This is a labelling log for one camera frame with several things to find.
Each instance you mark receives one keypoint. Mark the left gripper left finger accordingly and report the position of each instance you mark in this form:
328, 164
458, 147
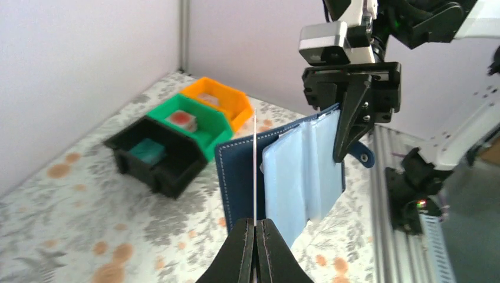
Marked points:
234, 261

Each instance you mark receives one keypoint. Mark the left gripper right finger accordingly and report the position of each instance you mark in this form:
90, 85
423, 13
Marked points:
274, 260

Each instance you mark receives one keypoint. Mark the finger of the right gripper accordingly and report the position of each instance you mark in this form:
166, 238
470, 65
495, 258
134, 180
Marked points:
356, 115

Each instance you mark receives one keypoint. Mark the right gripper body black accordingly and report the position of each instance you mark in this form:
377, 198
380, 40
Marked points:
372, 90

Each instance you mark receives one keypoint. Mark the blue leather card holder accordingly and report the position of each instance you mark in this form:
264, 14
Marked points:
298, 179

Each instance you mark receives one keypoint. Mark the white card black stripe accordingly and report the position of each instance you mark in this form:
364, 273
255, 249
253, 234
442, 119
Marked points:
255, 170

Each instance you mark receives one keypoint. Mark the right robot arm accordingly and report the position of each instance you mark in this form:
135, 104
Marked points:
456, 95

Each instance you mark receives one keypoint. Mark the pale card stack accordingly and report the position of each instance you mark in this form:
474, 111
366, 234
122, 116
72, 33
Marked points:
210, 99

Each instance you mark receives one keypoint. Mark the teal card stack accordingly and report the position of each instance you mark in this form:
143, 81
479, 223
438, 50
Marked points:
148, 151

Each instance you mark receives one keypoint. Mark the white red card stack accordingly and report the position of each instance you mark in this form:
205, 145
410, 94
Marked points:
183, 120

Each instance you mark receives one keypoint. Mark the orange bin right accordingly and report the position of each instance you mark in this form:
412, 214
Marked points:
234, 104

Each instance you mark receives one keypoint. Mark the black bin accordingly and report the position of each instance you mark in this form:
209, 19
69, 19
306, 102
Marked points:
170, 177

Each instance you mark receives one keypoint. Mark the green bin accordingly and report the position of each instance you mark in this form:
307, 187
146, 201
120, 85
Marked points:
205, 125

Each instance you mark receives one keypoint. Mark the aluminium mounting rail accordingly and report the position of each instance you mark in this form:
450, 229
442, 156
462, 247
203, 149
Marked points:
407, 212

